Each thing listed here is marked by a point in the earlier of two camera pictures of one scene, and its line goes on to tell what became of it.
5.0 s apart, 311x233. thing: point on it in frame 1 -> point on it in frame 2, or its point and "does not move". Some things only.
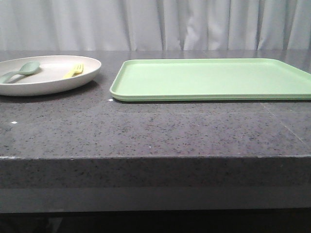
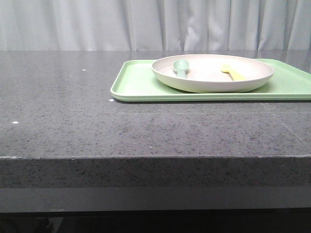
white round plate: (56, 74) -> (204, 74)
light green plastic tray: (209, 79) does not move
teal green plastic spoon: (28, 68) -> (181, 66)
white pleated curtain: (140, 25) does not move
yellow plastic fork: (77, 70) -> (236, 75)
